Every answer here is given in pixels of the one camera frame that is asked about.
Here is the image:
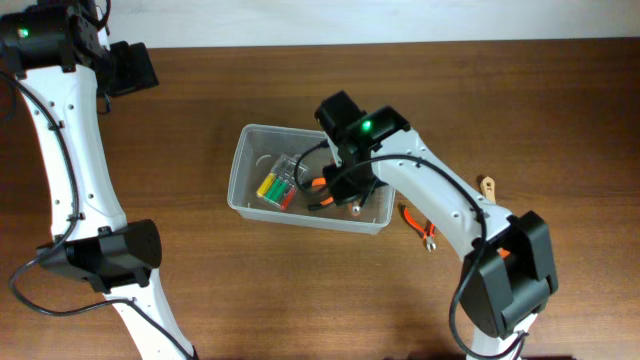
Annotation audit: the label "small red cutting pliers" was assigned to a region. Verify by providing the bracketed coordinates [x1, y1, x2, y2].
[398, 204, 437, 252]

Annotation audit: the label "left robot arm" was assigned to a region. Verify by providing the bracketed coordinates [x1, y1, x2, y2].
[1, 1, 197, 359]

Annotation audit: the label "clear plastic container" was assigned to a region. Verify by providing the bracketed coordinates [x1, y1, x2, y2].
[227, 124, 395, 235]

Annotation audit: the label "orange black long-nose pliers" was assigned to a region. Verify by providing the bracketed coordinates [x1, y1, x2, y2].
[301, 177, 335, 212]

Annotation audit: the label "wooden handle orange scraper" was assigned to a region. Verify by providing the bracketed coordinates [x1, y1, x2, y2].
[480, 176, 496, 203]

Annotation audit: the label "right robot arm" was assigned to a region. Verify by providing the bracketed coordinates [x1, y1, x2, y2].
[314, 91, 559, 359]

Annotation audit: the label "clear case coloured screwdrivers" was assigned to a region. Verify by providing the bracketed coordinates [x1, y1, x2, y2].
[256, 155, 306, 211]

